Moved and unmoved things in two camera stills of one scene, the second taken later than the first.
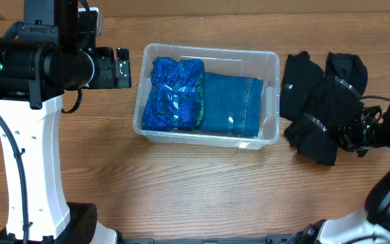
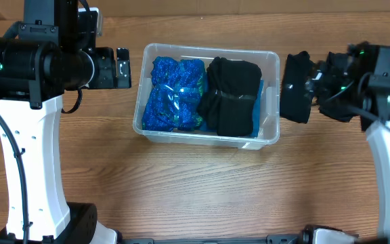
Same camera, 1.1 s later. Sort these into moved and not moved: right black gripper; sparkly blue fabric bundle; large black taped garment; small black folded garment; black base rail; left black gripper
Moved: large black taped garment; right black gripper
Not moved: left black gripper; small black folded garment; black base rail; sparkly blue fabric bundle
